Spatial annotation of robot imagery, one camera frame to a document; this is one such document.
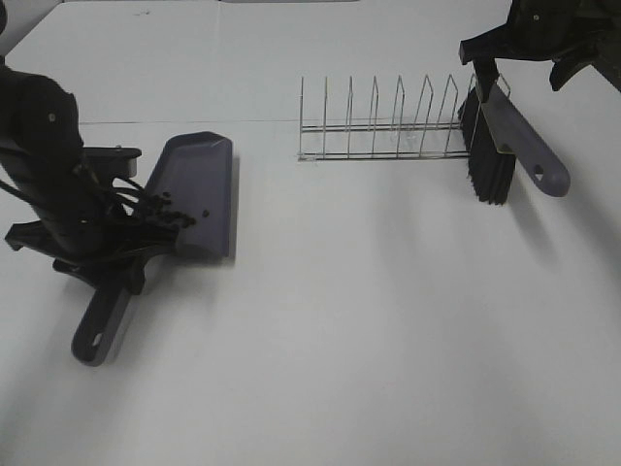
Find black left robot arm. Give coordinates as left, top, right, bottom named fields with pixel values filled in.
left=1, top=65, right=178, bottom=295

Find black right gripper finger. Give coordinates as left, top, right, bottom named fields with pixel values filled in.
left=473, top=57, right=500, bottom=102
left=549, top=41, right=611, bottom=91

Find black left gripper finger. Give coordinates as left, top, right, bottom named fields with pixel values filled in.
left=123, top=241, right=176, bottom=265
left=114, top=259, right=147, bottom=295

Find chrome wire dish rack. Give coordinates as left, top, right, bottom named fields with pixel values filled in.
left=296, top=74, right=478, bottom=162

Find pile of coffee beans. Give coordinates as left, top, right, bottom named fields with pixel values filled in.
left=140, top=191, right=211, bottom=229

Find grey plastic dustpan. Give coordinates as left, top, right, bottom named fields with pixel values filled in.
left=71, top=131, right=234, bottom=367

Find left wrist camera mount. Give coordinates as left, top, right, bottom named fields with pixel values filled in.
left=83, top=147, right=142, bottom=179

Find grey hand brush black bristles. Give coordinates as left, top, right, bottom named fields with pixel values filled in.
left=458, top=84, right=571, bottom=205

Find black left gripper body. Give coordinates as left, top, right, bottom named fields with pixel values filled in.
left=5, top=208, right=175, bottom=277

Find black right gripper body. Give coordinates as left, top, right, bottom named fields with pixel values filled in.
left=459, top=0, right=611, bottom=64

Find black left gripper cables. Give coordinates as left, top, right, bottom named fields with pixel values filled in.
left=72, top=164, right=161, bottom=234

